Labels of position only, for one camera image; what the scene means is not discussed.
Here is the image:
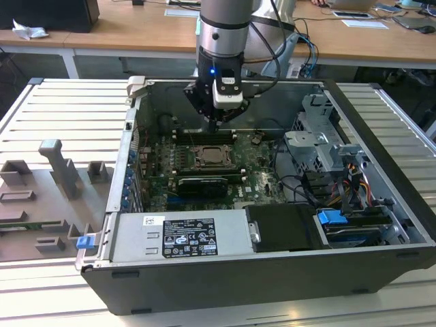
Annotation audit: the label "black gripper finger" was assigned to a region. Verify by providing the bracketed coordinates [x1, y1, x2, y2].
[183, 82, 219, 134]
[218, 99, 252, 132]

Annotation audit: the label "silver square CPU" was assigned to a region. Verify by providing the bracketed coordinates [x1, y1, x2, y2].
[199, 146, 228, 163]

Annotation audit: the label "metal socket cover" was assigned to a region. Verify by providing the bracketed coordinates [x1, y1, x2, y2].
[192, 144, 236, 168]

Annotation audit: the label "black RAM slot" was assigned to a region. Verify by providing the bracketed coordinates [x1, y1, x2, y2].
[176, 129, 236, 138]
[173, 166, 247, 176]
[176, 136, 236, 144]

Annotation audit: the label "grey plastic case latch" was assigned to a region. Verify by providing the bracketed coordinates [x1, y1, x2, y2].
[126, 75, 148, 100]

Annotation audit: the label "pale blue teach pendant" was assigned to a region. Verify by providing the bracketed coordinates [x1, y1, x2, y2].
[261, 33, 300, 78]

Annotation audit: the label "silver metal drive cage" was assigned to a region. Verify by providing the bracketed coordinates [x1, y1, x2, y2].
[283, 93, 367, 173]

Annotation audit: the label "green motherboard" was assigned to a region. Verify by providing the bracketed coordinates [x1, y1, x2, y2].
[138, 131, 290, 211]

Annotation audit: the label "wooden desk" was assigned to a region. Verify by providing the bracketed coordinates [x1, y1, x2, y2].
[0, 0, 436, 80]

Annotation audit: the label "black graphics card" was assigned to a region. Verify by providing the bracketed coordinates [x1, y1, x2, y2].
[176, 176, 229, 199]

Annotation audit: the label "black label sticker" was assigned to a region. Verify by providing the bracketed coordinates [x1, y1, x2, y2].
[163, 218, 217, 258]

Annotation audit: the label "blue disk carrier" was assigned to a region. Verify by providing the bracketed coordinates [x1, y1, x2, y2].
[315, 208, 349, 225]

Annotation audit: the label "flat tablet with white rim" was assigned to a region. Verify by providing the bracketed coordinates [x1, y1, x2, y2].
[331, 10, 373, 19]

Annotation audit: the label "grey power supply unit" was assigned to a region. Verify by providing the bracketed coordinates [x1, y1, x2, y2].
[109, 208, 257, 264]

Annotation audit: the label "black computer box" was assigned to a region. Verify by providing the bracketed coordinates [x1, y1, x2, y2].
[0, 0, 101, 33]

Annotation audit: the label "black open PC case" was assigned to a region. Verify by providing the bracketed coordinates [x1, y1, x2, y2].
[80, 76, 436, 316]

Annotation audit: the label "crumpled white paper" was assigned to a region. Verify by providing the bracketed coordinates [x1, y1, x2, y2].
[12, 18, 49, 42]

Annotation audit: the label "blue plastic case latch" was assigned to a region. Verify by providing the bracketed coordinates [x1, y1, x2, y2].
[77, 235, 95, 251]

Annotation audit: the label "grey parts rack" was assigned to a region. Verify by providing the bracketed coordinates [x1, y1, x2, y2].
[0, 138, 116, 264]

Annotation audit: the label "dark notebook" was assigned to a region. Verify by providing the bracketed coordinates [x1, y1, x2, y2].
[392, 16, 434, 30]

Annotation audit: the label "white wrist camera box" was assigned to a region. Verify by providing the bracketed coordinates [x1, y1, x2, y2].
[212, 67, 245, 110]

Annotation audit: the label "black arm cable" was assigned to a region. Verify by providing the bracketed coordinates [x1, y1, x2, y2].
[250, 0, 296, 98]

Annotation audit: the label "black internal cable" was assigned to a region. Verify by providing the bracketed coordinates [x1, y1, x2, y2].
[272, 138, 320, 207]

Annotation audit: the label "blue cable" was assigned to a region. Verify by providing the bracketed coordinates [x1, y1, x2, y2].
[295, 32, 320, 80]

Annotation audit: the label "yellow red power wires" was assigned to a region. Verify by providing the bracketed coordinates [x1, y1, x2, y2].
[335, 163, 375, 206]

